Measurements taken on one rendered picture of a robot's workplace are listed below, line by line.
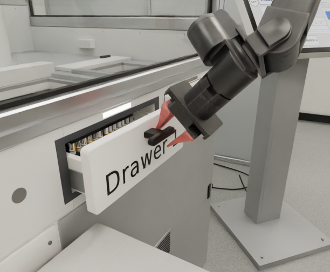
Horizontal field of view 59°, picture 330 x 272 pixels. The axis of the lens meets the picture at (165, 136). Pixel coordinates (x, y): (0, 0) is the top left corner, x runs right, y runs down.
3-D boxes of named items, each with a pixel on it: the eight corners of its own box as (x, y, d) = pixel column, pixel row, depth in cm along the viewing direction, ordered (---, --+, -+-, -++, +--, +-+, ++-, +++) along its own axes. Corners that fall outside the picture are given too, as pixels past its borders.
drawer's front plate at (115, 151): (183, 147, 67) (184, 100, 63) (95, 217, 44) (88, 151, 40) (176, 145, 68) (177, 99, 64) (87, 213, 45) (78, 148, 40)
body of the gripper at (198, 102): (179, 86, 52) (207, 57, 48) (216, 129, 52) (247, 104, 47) (161, 94, 47) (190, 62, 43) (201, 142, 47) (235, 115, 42)
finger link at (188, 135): (160, 120, 57) (191, 89, 52) (184, 148, 57) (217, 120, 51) (141, 131, 52) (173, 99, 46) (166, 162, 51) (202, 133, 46)
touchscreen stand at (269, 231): (333, 247, 149) (394, 37, 109) (259, 270, 135) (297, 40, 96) (270, 194, 192) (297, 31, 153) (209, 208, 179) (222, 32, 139)
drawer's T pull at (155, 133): (174, 133, 54) (175, 126, 53) (153, 148, 48) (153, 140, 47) (158, 129, 55) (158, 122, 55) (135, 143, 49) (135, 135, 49)
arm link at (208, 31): (297, 29, 37) (295, 59, 45) (249, -30, 41) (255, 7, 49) (214, 81, 39) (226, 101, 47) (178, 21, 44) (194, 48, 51)
